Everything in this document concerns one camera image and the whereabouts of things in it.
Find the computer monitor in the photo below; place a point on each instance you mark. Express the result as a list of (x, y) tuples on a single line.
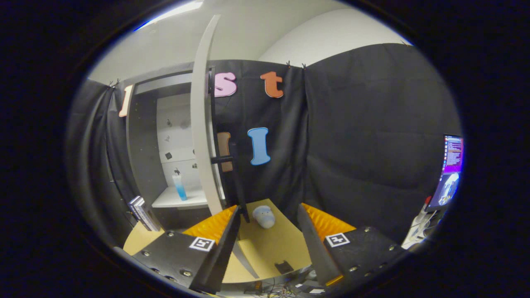
[(451, 165)]

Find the white spine book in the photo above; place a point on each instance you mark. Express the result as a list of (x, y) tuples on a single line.
[(140, 213)]

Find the grey cover book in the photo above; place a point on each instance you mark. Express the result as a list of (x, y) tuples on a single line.
[(150, 217)]

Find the white cabinet door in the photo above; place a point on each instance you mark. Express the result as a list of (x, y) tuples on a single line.
[(201, 124)]

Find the grey cabinet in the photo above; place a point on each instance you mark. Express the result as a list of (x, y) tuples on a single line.
[(145, 145)]

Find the black backdrop stand pole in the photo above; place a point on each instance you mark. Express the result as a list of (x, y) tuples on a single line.
[(108, 157)]

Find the black backdrop cloth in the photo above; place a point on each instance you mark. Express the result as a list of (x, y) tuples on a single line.
[(372, 145)]

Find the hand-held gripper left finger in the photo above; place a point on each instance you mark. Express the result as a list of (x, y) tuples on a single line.
[(178, 256)]

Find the dark blue book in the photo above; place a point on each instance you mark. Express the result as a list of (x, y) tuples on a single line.
[(133, 205)]

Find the white and blue tube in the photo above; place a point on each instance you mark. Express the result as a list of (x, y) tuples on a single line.
[(180, 190)]

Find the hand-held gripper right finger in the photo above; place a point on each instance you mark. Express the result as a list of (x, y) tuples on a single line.
[(364, 248)]

